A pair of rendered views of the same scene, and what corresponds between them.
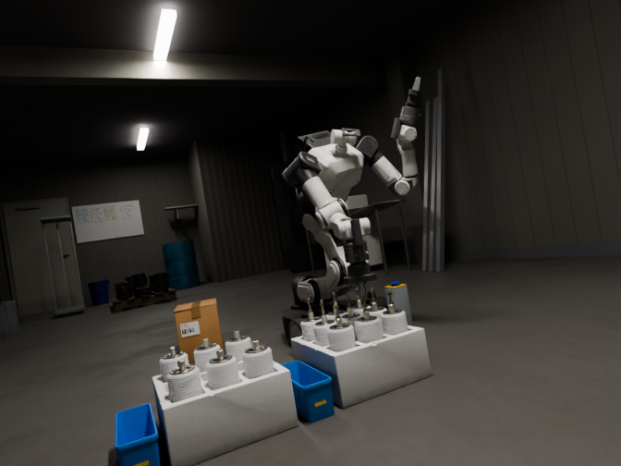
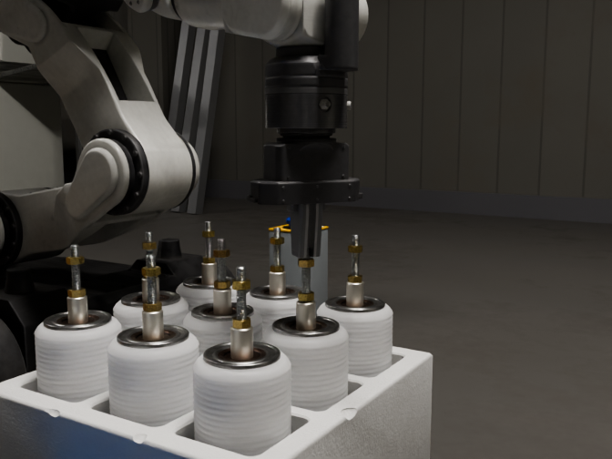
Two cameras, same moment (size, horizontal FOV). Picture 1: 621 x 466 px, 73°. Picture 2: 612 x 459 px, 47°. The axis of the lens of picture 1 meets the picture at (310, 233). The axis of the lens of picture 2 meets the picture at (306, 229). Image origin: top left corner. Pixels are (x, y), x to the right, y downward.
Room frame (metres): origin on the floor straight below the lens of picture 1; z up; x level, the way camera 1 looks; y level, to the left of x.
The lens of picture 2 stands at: (0.92, 0.25, 0.47)
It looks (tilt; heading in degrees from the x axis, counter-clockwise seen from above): 8 degrees down; 327
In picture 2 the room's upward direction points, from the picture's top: straight up
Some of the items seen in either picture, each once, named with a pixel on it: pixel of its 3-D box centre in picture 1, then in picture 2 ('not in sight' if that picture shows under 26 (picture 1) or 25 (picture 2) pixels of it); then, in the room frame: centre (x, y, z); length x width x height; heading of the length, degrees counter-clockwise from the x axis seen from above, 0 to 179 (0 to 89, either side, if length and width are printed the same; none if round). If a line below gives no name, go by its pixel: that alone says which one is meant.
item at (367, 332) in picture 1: (371, 343); (305, 404); (1.56, -0.16, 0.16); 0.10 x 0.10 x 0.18
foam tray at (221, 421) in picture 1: (220, 399); not in sight; (1.43, 0.39, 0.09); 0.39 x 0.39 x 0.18; 25
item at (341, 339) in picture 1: (344, 351); (243, 443); (1.51, -0.05, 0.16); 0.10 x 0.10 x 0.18
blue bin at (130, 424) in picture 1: (138, 442); not in sight; (1.27, 0.62, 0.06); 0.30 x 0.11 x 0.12; 25
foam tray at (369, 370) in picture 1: (357, 356); (225, 438); (1.67, -0.10, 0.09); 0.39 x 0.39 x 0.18; 25
